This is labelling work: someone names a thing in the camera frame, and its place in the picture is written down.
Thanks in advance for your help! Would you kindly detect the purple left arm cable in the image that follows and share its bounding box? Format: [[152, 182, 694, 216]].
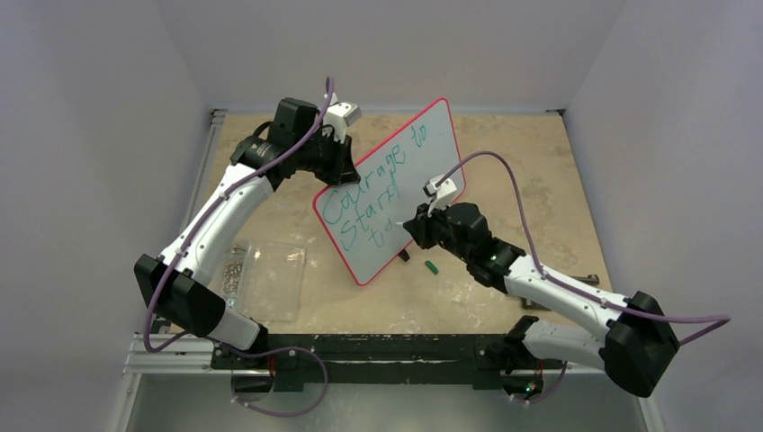
[[142, 76, 337, 354]]

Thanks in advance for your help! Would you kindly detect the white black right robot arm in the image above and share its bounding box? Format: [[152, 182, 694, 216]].
[[402, 202, 680, 398]]

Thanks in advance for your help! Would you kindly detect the pink framed whiteboard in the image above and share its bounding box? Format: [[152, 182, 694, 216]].
[[312, 97, 461, 285]]

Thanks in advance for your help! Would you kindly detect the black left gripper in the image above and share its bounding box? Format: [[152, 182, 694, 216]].
[[294, 129, 357, 185]]

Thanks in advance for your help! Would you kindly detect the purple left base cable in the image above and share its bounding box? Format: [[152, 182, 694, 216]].
[[230, 346, 330, 419]]

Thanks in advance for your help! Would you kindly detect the black T-shaped tool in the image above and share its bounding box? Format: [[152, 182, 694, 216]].
[[520, 274, 600, 311]]

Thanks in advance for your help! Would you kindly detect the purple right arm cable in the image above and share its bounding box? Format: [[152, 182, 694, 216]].
[[437, 149, 732, 347]]

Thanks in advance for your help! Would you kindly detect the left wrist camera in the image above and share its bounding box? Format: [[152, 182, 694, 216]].
[[322, 93, 363, 143]]

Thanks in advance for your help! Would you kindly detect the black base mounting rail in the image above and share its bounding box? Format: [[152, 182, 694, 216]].
[[211, 334, 562, 393]]

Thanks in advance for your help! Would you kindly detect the green marker cap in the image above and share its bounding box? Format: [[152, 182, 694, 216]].
[[425, 260, 439, 275]]

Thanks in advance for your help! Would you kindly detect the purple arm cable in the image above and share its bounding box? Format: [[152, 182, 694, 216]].
[[437, 149, 732, 347], [142, 76, 337, 354]]

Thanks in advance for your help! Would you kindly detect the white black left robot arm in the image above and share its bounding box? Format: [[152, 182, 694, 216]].
[[134, 95, 362, 368]]

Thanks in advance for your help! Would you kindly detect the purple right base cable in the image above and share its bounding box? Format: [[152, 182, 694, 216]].
[[507, 361, 569, 407]]

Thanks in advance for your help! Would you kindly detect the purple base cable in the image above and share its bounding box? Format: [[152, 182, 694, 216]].
[[230, 346, 330, 419], [507, 361, 569, 407]]

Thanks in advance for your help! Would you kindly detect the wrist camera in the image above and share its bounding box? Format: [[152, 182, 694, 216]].
[[423, 175, 458, 217], [322, 93, 363, 143]]

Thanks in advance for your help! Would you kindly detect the clear plastic screw box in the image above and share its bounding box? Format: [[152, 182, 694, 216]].
[[215, 238, 306, 322]]

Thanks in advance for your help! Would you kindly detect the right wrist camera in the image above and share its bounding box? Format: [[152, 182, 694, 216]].
[[423, 175, 458, 217]]

